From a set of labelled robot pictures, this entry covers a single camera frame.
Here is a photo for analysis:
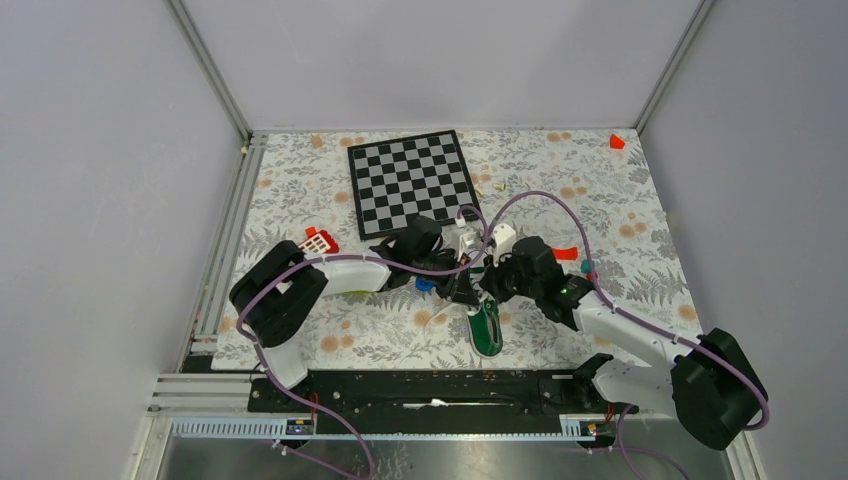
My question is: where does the red wedge block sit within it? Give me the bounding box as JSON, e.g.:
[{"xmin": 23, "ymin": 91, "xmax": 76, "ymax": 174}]
[{"xmin": 609, "ymin": 134, "xmax": 626, "ymax": 150}]

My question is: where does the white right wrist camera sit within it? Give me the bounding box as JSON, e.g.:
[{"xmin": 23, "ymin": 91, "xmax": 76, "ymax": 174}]
[{"xmin": 489, "ymin": 223, "xmax": 517, "ymax": 259}]

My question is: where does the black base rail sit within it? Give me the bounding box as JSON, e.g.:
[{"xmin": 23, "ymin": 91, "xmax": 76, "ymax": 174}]
[{"xmin": 182, "ymin": 357, "xmax": 641, "ymax": 437}]

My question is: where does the blue plastic cap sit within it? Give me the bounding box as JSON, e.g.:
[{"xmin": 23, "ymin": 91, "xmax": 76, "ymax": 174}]
[{"xmin": 415, "ymin": 278, "xmax": 435, "ymax": 292}]

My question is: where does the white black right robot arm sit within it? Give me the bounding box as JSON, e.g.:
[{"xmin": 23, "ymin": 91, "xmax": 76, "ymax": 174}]
[{"xmin": 481, "ymin": 236, "xmax": 768, "ymax": 450}]

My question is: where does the floral table mat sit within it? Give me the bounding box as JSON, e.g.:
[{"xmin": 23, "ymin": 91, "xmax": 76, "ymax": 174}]
[{"xmin": 232, "ymin": 130, "xmax": 702, "ymax": 370}]

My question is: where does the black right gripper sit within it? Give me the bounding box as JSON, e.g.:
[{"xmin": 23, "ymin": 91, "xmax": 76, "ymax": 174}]
[{"xmin": 479, "ymin": 246, "xmax": 542, "ymax": 304}]

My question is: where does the red toy brick window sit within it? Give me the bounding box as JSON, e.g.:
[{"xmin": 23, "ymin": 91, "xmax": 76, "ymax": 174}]
[{"xmin": 299, "ymin": 227, "xmax": 340, "ymax": 254}]

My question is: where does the green canvas sneaker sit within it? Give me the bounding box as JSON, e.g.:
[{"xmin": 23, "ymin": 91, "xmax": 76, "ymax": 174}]
[{"xmin": 467, "ymin": 295, "xmax": 503, "ymax": 358}]

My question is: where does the black grey chessboard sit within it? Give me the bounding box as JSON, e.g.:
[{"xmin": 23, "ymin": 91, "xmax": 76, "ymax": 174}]
[{"xmin": 347, "ymin": 130, "xmax": 480, "ymax": 241}]

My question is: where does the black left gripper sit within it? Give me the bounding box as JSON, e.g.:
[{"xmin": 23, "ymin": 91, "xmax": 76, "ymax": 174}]
[{"xmin": 412, "ymin": 249, "xmax": 480, "ymax": 308}]

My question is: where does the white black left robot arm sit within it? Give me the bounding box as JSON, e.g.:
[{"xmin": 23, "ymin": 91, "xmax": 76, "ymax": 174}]
[{"xmin": 228, "ymin": 215, "xmax": 480, "ymax": 411}]

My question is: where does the red arch block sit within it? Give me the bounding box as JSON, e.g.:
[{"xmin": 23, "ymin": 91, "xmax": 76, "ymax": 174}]
[{"xmin": 552, "ymin": 246, "xmax": 579, "ymax": 261}]

